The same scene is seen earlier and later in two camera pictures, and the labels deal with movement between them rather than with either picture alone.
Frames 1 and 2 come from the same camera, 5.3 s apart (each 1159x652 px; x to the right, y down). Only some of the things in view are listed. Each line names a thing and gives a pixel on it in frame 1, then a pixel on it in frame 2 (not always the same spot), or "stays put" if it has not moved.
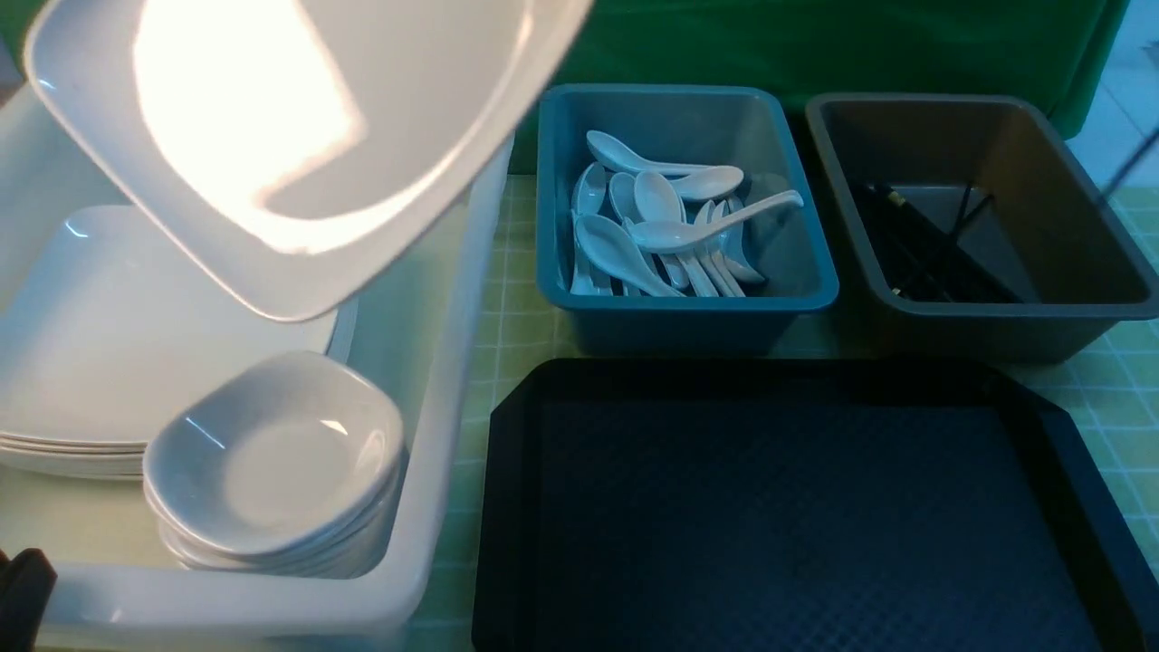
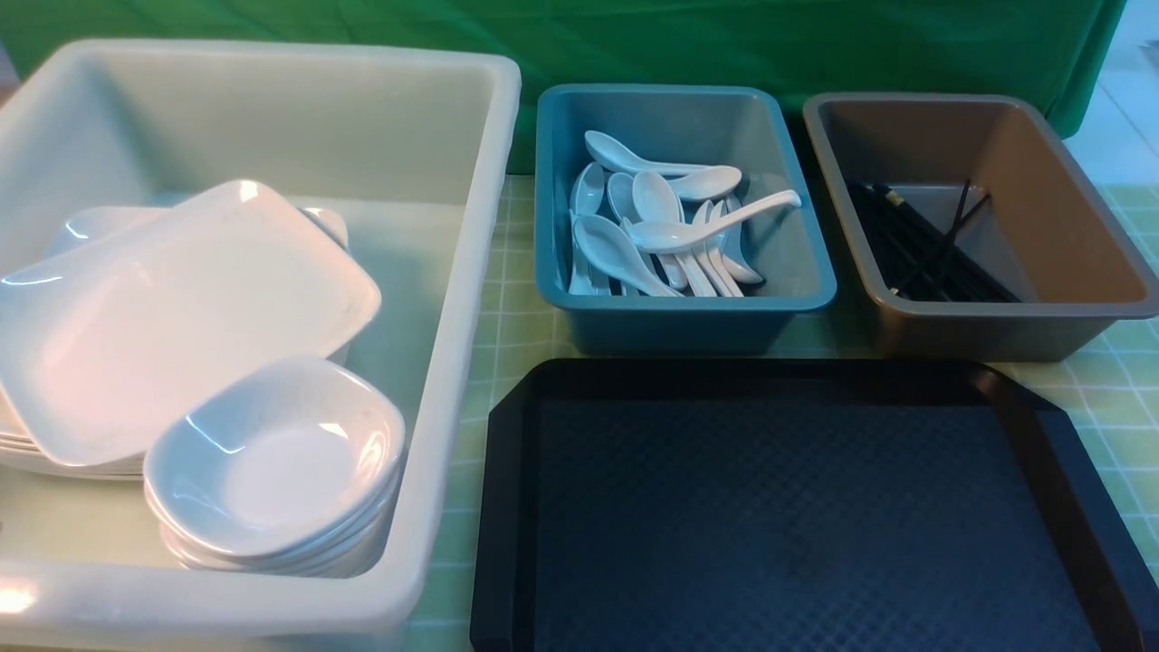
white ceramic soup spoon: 665,237 stays put
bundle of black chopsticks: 923,261 stays put
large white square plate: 302,148 → 95,344
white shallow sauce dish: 270,452 stays put
